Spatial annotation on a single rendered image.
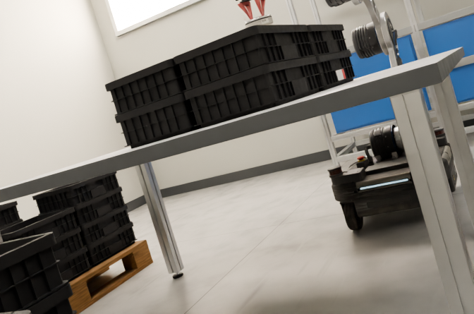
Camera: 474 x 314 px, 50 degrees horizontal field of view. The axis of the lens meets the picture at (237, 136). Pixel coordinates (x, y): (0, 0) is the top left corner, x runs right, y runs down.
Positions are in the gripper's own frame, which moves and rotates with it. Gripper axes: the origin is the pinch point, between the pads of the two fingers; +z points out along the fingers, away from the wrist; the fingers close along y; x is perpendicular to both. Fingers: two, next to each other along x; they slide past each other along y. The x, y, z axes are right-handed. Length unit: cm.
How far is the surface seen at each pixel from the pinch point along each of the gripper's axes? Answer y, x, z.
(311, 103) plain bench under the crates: 45, -75, 27
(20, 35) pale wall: -322, 150, -75
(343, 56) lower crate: 21.4, 17.4, 25.0
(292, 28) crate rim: 22.7, -23.6, 9.4
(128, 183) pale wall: -327, 217, 102
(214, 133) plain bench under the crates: 20, -78, 28
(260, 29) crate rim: 24, -46, 7
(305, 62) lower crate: 22.8, -21.9, 20.8
